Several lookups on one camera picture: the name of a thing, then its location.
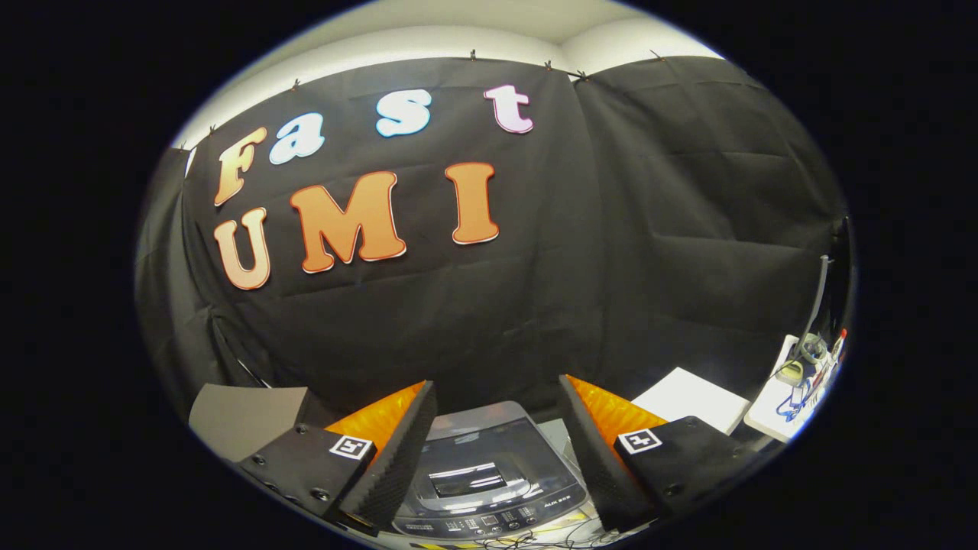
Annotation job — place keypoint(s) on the white flat board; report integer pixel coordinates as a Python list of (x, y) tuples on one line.
[(688, 397)]

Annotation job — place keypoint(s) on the grey washing machine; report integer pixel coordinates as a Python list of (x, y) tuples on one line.
[(489, 523)]

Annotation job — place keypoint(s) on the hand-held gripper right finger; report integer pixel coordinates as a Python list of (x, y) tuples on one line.
[(600, 458)]

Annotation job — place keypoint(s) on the grey platform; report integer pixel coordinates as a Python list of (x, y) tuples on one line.
[(244, 420)]

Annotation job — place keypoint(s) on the transparent washing machine lid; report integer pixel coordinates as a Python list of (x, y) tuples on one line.
[(474, 458)]

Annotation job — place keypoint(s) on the small white table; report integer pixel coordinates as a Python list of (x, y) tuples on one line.
[(772, 420)]

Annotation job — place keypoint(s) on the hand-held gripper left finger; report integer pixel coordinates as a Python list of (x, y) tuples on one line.
[(397, 466)]

